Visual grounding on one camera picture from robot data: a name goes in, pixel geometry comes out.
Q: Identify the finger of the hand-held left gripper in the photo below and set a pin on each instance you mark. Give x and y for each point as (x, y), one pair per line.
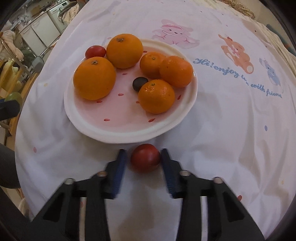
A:
(8, 109)

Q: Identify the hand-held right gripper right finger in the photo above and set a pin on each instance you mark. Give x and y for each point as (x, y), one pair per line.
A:
(168, 171)

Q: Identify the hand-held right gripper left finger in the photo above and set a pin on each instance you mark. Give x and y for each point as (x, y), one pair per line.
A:
(119, 171)

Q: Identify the small green fruit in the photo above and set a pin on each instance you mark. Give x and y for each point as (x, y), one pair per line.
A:
(14, 97)

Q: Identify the large red tomato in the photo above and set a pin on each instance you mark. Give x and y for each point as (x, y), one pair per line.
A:
(145, 158)

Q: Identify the pink strawberry print plate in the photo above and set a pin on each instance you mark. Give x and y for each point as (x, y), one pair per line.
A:
(120, 120)

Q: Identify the rough-skinned mandarin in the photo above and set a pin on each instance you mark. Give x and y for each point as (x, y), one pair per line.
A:
(156, 96)
(177, 71)

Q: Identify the dark purple cherry tomato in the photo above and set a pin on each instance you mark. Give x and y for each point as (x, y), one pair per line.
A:
(140, 83)

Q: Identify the large smooth orange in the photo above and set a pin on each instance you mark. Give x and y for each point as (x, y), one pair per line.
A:
(124, 51)
(94, 78)

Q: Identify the red cherry tomato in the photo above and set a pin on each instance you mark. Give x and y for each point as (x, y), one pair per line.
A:
(94, 52)

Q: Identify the small mandarin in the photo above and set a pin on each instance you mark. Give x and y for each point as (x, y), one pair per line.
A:
(150, 66)

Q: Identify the wooden railing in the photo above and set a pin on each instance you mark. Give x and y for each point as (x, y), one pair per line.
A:
(11, 78)

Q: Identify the dark cloth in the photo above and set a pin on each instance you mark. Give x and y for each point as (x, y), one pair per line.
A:
(7, 166)

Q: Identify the white cartoon animal printed blanket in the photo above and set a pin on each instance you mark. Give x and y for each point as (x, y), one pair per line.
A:
(231, 127)

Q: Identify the white base cabinets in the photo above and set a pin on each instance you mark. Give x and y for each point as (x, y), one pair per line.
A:
(41, 34)

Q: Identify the white washing machine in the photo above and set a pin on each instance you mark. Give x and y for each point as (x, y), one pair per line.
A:
(59, 8)

